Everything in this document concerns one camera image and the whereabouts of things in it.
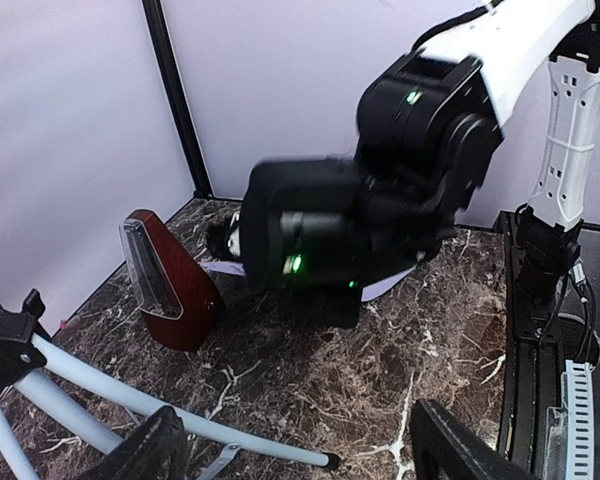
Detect white slotted cable duct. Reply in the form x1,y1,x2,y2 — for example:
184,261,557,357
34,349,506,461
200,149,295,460
542,360,595,479

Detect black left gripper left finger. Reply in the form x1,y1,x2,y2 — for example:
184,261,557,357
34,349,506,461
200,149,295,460
76,405,187,480

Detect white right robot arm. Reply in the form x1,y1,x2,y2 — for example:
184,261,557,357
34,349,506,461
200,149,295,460
206,1,600,329

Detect grey perforated music stand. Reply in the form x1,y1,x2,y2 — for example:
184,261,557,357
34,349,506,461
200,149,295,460
0,288,341,480

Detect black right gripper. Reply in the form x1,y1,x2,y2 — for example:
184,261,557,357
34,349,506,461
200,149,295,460
207,159,440,329

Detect red-brown wooden metronome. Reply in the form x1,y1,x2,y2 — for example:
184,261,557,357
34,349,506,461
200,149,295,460
119,209,224,352

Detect lavender sheet music page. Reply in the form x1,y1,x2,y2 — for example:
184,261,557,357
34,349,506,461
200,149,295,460
201,261,416,303

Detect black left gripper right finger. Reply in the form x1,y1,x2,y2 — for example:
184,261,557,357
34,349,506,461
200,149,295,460
410,399,543,479

